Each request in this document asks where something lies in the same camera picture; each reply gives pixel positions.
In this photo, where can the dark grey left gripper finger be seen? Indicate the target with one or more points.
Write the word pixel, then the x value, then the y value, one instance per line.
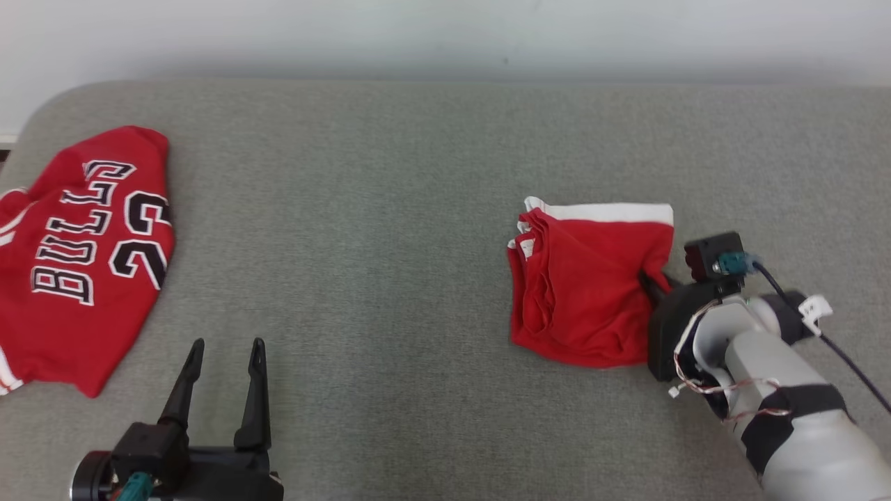
pixel 182 393
pixel 256 410

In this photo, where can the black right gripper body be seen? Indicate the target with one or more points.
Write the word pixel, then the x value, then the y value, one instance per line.
pixel 668 327

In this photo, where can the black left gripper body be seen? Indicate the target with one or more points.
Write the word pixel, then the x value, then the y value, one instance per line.
pixel 202 476

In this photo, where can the red Bulls 23 jersey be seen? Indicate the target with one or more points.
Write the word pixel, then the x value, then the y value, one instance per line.
pixel 76 327

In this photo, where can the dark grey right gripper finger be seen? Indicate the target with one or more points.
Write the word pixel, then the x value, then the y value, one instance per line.
pixel 658 285

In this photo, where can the red shorts with white trim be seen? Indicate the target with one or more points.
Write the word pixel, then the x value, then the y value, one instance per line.
pixel 592 292

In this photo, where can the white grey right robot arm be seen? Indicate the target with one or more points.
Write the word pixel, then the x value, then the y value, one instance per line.
pixel 814 445

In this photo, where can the teal camera connector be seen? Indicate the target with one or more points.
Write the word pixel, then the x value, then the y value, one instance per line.
pixel 732 263
pixel 136 486

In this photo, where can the teal right camera connector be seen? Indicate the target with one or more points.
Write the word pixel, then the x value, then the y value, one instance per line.
pixel 732 263

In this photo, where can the teal left camera connector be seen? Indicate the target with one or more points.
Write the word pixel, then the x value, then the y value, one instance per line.
pixel 136 486

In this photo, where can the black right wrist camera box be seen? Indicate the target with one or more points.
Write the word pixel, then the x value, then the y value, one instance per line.
pixel 703 254

